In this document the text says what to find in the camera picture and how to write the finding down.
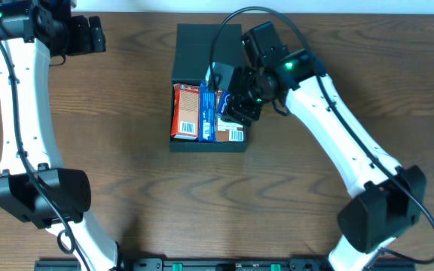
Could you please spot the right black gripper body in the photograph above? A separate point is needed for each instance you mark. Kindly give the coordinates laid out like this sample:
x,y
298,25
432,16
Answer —
x,y
240,104

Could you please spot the blue eclipse mints pack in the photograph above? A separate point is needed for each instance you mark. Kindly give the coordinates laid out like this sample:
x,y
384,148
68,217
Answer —
x,y
223,97

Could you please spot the brown white small carton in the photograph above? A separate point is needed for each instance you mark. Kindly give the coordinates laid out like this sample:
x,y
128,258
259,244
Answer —
x,y
227,131

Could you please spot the blue snack bar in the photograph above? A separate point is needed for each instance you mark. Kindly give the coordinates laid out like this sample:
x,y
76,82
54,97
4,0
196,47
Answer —
x,y
207,109

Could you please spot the orange red cardboard box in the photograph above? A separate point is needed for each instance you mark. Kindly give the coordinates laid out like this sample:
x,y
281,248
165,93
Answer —
x,y
185,125

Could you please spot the black gift box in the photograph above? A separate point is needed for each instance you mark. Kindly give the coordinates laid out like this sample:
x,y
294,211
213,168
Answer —
x,y
193,43

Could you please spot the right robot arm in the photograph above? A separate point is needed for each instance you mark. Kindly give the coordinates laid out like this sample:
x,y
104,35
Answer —
x,y
386,199

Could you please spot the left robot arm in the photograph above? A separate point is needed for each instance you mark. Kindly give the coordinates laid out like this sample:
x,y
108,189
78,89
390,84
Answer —
x,y
35,186

